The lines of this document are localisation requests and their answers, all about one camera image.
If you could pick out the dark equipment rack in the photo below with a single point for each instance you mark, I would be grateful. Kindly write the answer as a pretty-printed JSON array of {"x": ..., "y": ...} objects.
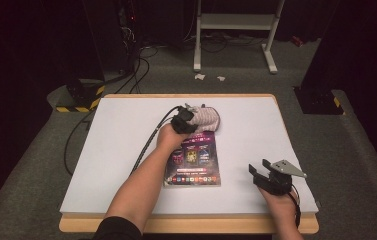
[{"x": 127, "y": 30}]

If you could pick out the red cover magazine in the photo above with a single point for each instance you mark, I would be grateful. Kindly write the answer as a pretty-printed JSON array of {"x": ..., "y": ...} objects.
[{"x": 192, "y": 160}]

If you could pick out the striped pink grey cloth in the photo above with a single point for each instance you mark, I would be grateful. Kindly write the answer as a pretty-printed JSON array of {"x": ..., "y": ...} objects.
[{"x": 206, "y": 118}]

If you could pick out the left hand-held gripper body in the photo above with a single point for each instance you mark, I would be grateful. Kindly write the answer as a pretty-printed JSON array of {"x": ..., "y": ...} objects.
[{"x": 181, "y": 120}]

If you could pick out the wooden table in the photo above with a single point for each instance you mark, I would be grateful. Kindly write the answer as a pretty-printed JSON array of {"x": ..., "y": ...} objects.
[{"x": 189, "y": 225}]

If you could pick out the white paper scrap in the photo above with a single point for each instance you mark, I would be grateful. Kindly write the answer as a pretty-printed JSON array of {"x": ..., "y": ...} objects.
[
  {"x": 221, "y": 78},
  {"x": 200, "y": 76}
]

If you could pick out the white table mat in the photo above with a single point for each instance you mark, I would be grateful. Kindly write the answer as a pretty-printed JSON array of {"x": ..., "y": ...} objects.
[{"x": 109, "y": 150}]

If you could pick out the person's black sleeve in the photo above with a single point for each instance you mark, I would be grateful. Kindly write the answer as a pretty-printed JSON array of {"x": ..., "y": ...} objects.
[{"x": 117, "y": 230}]

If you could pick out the small red object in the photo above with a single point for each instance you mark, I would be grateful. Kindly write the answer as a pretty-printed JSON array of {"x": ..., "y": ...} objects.
[{"x": 297, "y": 40}]

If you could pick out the black base with yellow stripes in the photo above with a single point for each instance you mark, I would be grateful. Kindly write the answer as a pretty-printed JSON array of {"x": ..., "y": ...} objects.
[
  {"x": 319, "y": 101},
  {"x": 82, "y": 96}
]

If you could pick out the white metal stand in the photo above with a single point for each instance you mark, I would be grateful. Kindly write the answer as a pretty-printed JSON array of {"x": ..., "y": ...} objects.
[{"x": 236, "y": 21}]

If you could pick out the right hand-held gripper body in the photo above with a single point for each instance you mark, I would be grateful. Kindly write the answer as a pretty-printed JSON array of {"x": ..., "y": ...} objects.
[{"x": 277, "y": 181}]

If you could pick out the person's right hand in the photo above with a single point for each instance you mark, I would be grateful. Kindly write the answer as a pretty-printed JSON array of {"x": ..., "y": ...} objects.
[{"x": 281, "y": 205}]

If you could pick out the person's left hand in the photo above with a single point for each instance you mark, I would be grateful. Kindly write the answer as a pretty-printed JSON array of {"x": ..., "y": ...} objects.
[{"x": 171, "y": 140}]

